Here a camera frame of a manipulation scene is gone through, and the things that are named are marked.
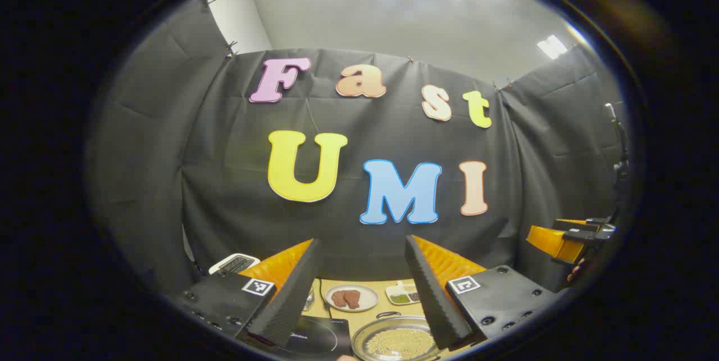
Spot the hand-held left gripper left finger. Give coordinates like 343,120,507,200
177,239,324,348

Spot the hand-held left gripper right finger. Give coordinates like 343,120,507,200
404,235,559,350

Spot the black induction cooktop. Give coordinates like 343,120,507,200
244,316,353,357

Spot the steel pot with black handles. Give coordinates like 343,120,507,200
352,311,444,361

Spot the white divided dish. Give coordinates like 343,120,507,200
385,281,422,305

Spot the pile of soybeans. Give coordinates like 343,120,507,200
366,328,436,359

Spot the white round plate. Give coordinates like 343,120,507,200
325,284,379,313

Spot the white toaster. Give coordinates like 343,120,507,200
209,253,261,275

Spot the small ceiling light panel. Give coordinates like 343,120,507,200
536,34,568,60

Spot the black power cable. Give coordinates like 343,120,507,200
318,278,333,318

